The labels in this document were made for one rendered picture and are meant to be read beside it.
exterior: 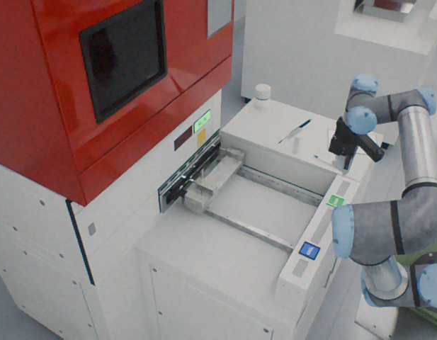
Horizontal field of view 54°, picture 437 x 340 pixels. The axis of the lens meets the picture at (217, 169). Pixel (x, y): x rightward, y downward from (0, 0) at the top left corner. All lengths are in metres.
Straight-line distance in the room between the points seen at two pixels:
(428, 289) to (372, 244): 0.40
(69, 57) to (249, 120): 1.11
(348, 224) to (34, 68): 0.74
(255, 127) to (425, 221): 1.10
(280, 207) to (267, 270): 0.31
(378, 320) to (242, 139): 0.87
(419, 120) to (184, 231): 0.92
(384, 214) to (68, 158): 0.73
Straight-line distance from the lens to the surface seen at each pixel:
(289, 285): 1.38
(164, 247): 1.60
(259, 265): 1.55
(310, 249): 1.44
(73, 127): 1.06
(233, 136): 1.85
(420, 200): 0.97
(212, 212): 1.67
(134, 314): 1.91
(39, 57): 0.97
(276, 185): 1.80
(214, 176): 1.77
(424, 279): 1.32
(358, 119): 1.21
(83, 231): 1.34
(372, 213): 0.95
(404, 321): 1.56
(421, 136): 1.12
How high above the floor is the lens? 2.07
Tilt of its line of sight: 41 degrees down
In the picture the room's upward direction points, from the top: 1 degrees clockwise
